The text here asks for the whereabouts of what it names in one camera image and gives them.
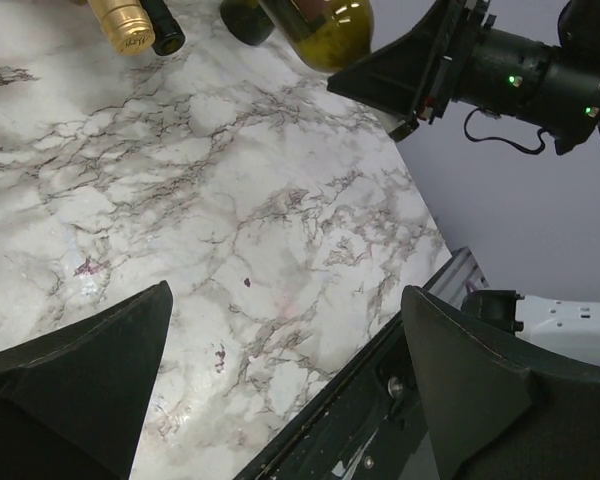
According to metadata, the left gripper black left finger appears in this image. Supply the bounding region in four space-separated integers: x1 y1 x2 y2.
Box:
0 281 173 479

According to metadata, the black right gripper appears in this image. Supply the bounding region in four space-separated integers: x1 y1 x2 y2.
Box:
327 1 490 143

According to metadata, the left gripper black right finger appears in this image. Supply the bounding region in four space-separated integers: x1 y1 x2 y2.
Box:
402 286 600 479

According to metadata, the green bottle silver foil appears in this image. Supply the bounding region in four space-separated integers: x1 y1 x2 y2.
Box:
260 0 374 74

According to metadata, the dark bottle black neck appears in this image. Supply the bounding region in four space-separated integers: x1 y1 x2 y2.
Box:
140 0 186 56
219 0 275 46

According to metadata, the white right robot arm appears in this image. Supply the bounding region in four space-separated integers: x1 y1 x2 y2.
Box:
327 1 600 155

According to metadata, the red bottle gold foil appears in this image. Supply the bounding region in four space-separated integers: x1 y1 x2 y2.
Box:
88 0 155 56

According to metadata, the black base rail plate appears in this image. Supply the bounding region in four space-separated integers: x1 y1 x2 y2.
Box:
236 316 439 480

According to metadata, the aluminium extrusion rail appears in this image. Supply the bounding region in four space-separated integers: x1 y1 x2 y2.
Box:
423 247 490 309

